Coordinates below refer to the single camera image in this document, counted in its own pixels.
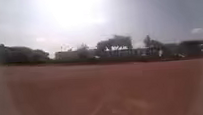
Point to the tree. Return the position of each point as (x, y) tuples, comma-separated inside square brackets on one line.
[(113, 43), (151, 45)]

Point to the row of trees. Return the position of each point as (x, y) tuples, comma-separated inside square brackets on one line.
[(16, 54)]

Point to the dark building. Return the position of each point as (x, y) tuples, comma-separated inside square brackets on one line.
[(192, 48)]

